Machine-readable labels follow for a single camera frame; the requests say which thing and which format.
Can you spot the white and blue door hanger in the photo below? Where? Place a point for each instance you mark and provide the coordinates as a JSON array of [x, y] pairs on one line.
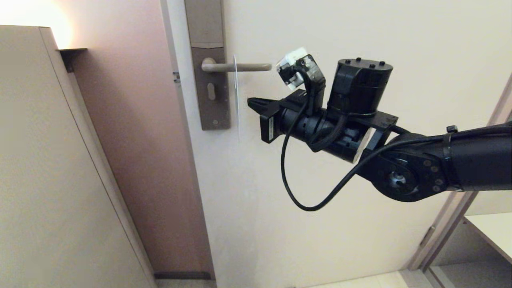
[[236, 100]]

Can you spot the white room door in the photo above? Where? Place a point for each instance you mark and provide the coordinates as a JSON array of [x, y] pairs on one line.
[[320, 248]]

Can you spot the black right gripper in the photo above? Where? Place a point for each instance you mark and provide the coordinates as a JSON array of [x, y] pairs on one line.
[[296, 124]]

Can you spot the white closet shelf board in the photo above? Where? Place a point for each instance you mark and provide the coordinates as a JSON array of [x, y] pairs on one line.
[[494, 230]]

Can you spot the brown metal lock plate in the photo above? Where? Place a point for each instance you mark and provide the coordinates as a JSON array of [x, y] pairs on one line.
[[206, 24]]

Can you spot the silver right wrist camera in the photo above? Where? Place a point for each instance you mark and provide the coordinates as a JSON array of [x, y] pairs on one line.
[[298, 66]]

